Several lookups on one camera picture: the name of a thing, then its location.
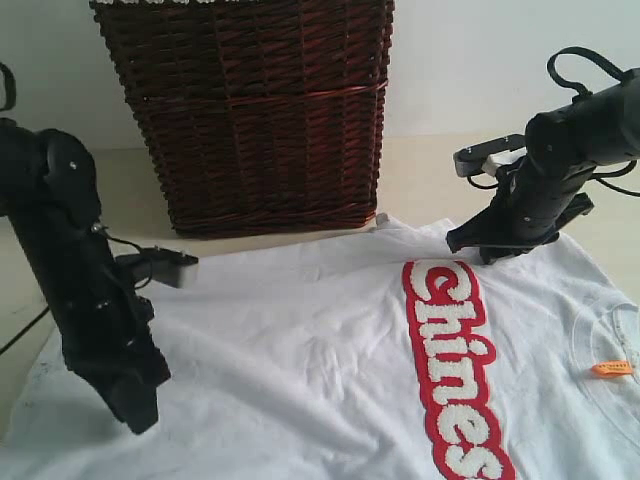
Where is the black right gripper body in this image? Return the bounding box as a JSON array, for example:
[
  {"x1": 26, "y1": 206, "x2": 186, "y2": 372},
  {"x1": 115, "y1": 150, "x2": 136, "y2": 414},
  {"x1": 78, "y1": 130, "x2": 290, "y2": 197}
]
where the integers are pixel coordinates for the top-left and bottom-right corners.
[{"x1": 489, "y1": 155, "x2": 595, "y2": 242}]

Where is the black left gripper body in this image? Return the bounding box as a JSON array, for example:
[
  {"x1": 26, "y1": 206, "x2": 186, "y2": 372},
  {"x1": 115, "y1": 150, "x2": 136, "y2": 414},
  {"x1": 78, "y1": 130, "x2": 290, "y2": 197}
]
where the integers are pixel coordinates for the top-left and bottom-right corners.
[{"x1": 9, "y1": 211, "x2": 171, "y2": 385}]

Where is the white t-shirt red lettering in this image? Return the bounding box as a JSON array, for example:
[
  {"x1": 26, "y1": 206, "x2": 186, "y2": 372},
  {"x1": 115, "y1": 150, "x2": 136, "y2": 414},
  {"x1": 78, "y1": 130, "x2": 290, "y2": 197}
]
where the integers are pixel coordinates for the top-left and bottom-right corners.
[{"x1": 1, "y1": 217, "x2": 639, "y2": 479}]

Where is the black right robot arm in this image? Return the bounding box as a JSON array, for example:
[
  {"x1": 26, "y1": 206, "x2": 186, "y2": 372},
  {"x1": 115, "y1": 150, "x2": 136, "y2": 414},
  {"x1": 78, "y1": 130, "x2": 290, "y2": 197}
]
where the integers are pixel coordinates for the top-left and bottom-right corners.
[{"x1": 446, "y1": 69, "x2": 639, "y2": 264}]

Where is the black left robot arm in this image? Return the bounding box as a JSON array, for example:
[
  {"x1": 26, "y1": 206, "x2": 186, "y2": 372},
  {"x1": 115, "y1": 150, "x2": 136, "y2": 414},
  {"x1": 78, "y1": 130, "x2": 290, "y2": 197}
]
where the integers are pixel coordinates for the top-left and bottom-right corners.
[{"x1": 1, "y1": 120, "x2": 170, "y2": 434}]

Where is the dark red wicker basket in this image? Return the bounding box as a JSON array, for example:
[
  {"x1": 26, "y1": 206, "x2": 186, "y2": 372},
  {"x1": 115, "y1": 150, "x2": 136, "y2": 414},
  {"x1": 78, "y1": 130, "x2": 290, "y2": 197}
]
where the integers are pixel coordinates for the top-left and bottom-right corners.
[{"x1": 91, "y1": 1, "x2": 395, "y2": 238}]

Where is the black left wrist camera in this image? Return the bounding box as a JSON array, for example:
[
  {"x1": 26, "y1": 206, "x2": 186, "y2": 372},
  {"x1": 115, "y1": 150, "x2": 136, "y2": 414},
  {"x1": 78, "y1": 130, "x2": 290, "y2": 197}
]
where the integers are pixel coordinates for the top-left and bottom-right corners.
[{"x1": 115, "y1": 247, "x2": 199, "y2": 289}]

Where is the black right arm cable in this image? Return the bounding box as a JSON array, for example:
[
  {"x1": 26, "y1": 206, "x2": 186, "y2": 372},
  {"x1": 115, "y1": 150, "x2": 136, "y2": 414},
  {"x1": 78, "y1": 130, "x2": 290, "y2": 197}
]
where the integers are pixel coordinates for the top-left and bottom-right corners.
[{"x1": 464, "y1": 46, "x2": 640, "y2": 197}]

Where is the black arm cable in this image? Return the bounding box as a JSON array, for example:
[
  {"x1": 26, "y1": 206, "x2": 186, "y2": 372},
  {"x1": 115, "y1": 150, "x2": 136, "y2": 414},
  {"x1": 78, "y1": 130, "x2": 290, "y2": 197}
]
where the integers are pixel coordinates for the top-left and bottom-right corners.
[
  {"x1": 464, "y1": 46, "x2": 640, "y2": 197},
  {"x1": 0, "y1": 61, "x2": 161, "y2": 351}
]

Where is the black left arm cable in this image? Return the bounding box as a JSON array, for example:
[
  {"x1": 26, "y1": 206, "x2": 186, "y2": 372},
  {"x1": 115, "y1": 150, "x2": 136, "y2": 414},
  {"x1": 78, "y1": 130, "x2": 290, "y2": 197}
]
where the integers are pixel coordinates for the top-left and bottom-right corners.
[{"x1": 0, "y1": 61, "x2": 161, "y2": 351}]

